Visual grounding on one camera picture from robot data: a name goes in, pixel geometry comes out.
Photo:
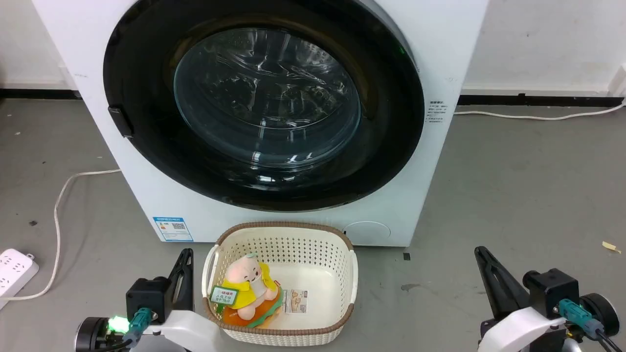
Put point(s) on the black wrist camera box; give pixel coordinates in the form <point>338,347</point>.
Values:
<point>550,291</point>
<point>148,296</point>

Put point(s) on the blue energy label sticker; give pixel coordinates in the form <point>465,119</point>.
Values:
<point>172,229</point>

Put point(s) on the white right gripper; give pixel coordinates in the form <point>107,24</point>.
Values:
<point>525,330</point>

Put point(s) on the round white filter cover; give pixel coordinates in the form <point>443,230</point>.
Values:
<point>367,232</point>

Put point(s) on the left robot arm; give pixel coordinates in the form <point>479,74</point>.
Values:
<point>93,335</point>

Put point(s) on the pink plush doll yellow jacket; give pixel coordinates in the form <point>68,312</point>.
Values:
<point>249,288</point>

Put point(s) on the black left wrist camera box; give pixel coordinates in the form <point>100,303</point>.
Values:
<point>148,296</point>

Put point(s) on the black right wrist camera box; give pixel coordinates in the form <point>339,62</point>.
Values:
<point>550,291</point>

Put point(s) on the white front-load washing machine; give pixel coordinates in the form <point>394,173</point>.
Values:
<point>442,58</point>

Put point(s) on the small printed text sticker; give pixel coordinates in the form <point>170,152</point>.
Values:
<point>438,111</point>

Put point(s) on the white paper product label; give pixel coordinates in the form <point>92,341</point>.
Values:
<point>295,301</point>

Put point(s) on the green white toy tag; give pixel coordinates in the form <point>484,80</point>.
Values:
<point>224,295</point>

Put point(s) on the white power strip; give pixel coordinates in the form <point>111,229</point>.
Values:
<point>13,270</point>

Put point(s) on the round black glass washer door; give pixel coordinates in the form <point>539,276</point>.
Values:
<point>146,122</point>

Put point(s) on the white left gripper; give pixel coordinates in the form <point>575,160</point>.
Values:
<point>190,328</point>

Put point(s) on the cream perforated laundry basket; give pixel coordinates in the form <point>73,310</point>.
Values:
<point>323,283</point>

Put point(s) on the yellow paper scrap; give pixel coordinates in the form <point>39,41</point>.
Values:
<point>611,247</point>

